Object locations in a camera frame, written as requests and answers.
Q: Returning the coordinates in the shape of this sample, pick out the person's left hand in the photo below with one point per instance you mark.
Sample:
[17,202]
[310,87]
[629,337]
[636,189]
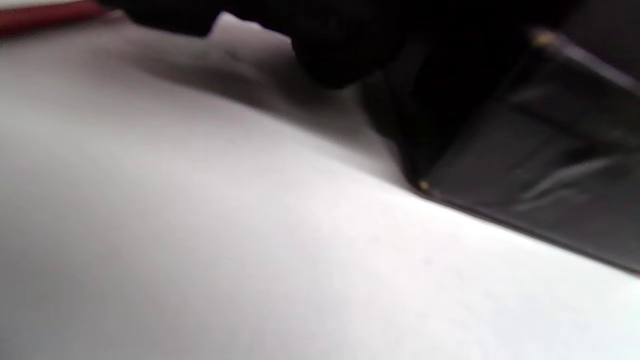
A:
[350,35]

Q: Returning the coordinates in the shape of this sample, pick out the black gift box lid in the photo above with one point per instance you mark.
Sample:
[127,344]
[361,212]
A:
[540,150]

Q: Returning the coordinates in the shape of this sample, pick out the pink ribbon bow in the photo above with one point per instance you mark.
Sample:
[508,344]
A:
[45,15]

